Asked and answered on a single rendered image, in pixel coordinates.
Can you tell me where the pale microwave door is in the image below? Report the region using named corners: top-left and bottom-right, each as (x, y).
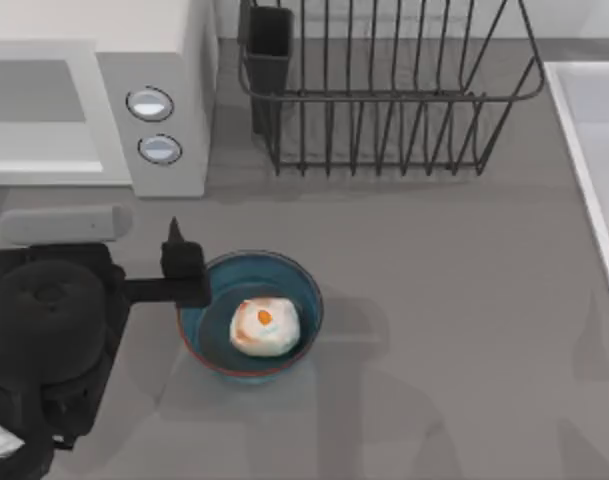
top-left (0, 39), bottom-right (135, 189)

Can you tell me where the dark wire dish rack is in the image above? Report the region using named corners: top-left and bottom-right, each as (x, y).
top-left (236, 0), bottom-right (546, 178)

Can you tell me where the blue bowl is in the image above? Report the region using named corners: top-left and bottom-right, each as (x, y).
top-left (175, 249), bottom-right (326, 387)

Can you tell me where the small round microwave knob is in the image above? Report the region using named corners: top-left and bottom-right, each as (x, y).
top-left (136, 132), bottom-right (184, 167)

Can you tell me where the large round microwave knob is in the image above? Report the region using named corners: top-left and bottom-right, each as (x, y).
top-left (125, 84), bottom-right (175, 123)

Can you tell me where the pale microwave oven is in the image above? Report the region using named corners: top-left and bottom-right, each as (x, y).
top-left (0, 0), bottom-right (221, 201)

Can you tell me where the black utensil holder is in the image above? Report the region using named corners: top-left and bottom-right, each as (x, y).
top-left (237, 0), bottom-right (296, 135)

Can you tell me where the white bun with orange dot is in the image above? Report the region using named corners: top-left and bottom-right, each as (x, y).
top-left (229, 295), bottom-right (302, 359)

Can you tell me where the pale grey rounded box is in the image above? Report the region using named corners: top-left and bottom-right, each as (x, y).
top-left (0, 204), bottom-right (135, 247)

